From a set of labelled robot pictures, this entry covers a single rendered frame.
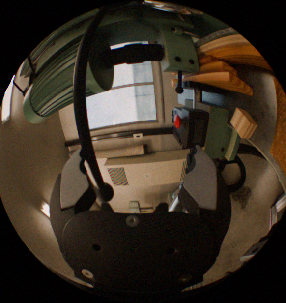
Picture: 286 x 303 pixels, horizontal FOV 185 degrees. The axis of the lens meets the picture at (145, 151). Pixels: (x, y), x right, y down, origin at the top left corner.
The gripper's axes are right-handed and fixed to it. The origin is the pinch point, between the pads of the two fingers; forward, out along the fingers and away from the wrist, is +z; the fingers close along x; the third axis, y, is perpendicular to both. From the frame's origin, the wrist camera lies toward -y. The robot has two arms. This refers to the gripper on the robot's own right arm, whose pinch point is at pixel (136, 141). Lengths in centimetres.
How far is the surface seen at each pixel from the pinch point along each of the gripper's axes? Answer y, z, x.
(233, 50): -17.4, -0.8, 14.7
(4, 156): -3, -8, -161
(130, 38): -24.6, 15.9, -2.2
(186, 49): -17.5, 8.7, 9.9
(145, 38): -25.0, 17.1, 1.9
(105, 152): 78, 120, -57
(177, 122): 0.1, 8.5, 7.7
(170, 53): -15.1, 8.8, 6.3
